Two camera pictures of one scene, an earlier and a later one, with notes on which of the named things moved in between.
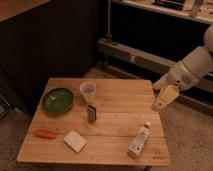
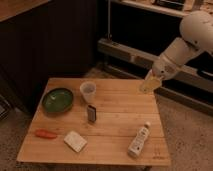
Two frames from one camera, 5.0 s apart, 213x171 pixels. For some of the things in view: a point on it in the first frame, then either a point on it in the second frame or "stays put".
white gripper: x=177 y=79 -> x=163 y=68
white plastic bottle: x=136 y=146 stays put
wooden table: x=96 y=121 stays put
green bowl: x=57 y=100 stays put
